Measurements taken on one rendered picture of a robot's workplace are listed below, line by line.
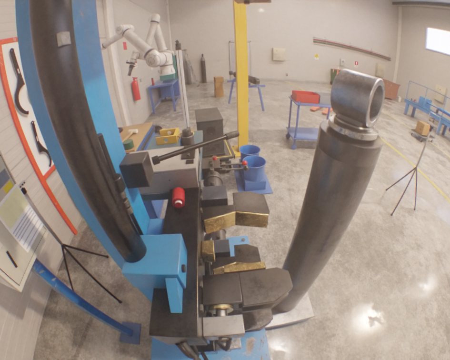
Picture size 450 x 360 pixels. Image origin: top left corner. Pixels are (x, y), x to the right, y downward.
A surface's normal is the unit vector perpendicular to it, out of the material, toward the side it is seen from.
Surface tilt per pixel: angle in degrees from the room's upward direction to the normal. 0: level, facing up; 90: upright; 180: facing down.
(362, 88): 59
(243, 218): 90
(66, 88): 90
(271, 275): 0
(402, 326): 0
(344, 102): 98
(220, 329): 0
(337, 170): 90
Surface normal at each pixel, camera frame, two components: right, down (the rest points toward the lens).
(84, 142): 0.80, 0.33
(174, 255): -0.04, -0.80
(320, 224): -0.62, 0.49
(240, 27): 0.07, 0.59
